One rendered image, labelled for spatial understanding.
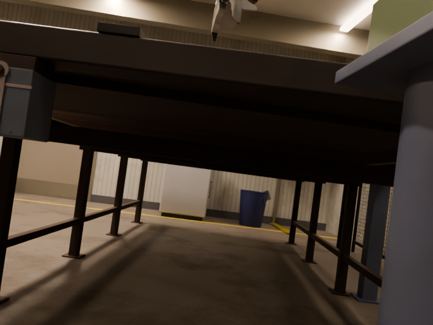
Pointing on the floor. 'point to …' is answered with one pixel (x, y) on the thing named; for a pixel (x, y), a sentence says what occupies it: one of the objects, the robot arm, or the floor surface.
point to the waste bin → (252, 207)
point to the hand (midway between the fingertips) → (221, 33)
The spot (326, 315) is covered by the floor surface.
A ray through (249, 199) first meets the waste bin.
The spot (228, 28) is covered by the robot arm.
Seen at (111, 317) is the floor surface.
